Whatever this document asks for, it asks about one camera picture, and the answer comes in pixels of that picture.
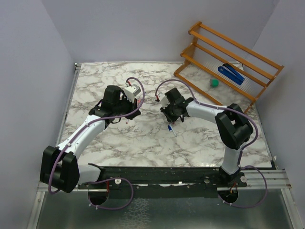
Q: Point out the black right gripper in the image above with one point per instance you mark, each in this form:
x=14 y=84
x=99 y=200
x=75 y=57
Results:
x=170 y=118

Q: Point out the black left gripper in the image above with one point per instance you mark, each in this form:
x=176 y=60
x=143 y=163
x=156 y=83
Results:
x=132 y=106

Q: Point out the white pen blue end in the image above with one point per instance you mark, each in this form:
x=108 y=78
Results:
x=174 y=132

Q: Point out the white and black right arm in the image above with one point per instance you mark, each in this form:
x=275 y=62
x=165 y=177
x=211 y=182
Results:
x=234 y=128

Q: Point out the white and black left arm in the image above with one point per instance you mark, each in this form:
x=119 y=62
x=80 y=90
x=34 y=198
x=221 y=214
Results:
x=59 y=167

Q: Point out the green cube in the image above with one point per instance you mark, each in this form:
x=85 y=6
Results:
x=214 y=83

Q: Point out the blue stapler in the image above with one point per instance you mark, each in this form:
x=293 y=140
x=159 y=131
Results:
x=230 y=72

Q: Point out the orange wooden rack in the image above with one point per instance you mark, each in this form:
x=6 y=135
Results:
x=210 y=49

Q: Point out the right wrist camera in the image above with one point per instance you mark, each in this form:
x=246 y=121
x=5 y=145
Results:
x=163 y=100

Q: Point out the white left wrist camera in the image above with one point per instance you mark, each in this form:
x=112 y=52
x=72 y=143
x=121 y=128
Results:
x=131 y=92

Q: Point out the aluminium table frame rail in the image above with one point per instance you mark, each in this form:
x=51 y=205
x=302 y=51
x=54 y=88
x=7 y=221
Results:
x=67 y=94

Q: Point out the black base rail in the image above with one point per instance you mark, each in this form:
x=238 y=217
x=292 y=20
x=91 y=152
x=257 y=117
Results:
x=165 y=182

